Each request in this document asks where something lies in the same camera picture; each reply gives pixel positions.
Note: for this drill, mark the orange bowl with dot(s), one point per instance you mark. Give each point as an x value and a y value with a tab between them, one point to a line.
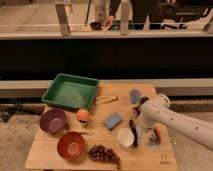
71	145

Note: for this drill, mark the bunch of dark grapes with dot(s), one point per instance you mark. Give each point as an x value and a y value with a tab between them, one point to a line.
99	153

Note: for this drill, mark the blue sponge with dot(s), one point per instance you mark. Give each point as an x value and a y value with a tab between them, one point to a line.
112	121

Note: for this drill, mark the silver spoon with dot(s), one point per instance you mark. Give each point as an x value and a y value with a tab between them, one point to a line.
86	133

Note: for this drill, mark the black handled brush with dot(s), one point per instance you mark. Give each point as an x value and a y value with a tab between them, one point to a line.
134	116

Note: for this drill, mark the wooden board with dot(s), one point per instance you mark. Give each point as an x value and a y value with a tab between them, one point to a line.
43	153

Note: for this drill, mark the distant dark red bowl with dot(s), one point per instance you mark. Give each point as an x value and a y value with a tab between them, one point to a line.
96	26

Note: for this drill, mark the white cup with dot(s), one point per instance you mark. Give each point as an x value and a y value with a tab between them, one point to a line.
125	137

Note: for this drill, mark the gold spoon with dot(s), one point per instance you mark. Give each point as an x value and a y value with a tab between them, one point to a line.
105	99

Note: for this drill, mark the blue round object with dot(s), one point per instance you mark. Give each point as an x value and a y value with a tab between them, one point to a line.
134	96

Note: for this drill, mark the black rectangular block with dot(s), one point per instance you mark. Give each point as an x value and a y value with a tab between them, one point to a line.
143	100

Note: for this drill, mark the purple bowl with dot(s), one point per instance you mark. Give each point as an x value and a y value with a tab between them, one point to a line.
53	120

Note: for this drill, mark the orange fruit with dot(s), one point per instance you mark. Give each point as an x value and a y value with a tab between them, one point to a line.
83	115

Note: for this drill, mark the distant green tray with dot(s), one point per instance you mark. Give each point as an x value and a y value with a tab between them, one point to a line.
116	25

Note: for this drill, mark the orange carrot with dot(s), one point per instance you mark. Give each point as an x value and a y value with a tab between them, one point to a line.
157	133

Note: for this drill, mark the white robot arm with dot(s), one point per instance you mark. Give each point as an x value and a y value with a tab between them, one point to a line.
156	110

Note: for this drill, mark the person in background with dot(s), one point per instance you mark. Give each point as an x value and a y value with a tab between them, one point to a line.
155	10

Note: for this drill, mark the green plastic tray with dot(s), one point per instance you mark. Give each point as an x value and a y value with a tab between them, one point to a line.
71	92

